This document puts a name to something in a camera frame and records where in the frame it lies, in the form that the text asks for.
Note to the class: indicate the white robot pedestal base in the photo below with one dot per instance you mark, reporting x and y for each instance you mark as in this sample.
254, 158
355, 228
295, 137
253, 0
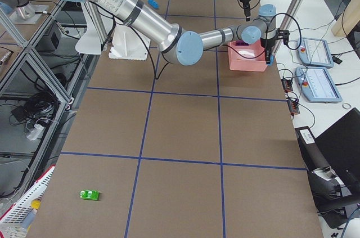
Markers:
127, 45

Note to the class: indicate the black office chair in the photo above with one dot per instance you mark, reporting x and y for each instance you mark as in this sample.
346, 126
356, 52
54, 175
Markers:
332, 163

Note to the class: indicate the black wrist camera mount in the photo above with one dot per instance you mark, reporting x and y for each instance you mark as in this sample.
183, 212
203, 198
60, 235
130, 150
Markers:
283, 35

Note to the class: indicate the pink plastic box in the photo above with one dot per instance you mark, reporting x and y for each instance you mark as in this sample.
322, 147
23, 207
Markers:
248, 58

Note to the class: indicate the small circuit board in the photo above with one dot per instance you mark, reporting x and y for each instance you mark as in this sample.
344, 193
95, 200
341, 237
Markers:
287, 84
293, 107

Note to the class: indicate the lower small circuit board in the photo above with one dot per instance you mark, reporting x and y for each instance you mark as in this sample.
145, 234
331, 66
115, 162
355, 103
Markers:
293, 107

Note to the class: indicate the lower teach pendant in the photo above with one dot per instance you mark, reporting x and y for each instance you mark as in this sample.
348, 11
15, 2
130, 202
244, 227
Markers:
316, 84

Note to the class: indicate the upper teach pendant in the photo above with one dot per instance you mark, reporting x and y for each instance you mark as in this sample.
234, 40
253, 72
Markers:
315, 52

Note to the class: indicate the teach pendant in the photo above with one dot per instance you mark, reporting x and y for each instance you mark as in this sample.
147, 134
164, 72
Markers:
316, 84
315, 52

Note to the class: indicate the white red plastic basket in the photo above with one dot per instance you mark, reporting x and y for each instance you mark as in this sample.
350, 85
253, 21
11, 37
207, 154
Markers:
17, 220

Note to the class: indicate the black power adapter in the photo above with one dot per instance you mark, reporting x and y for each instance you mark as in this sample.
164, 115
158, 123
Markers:
20, 113

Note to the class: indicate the upper small circuit board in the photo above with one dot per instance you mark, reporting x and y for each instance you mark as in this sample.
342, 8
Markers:
287, 84

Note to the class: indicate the long blue toy block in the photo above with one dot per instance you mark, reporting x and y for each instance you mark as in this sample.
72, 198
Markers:
153, 4

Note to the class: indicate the wooden board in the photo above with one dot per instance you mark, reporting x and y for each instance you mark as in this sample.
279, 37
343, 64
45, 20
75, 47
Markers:
348, 20

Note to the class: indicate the white power strip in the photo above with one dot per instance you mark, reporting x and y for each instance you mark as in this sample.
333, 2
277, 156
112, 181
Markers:
35, 132

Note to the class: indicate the purple sloped toy block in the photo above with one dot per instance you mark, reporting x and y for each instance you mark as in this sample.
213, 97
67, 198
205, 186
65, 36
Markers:
241, 43

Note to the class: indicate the small blue toy block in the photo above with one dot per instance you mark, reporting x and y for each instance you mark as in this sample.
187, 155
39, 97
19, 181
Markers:
271, 60

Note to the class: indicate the green toy block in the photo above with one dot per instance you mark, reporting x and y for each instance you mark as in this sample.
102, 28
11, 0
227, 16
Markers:
89, 194

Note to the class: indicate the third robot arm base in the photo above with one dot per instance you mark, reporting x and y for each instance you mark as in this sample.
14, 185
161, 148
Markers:
22, 11

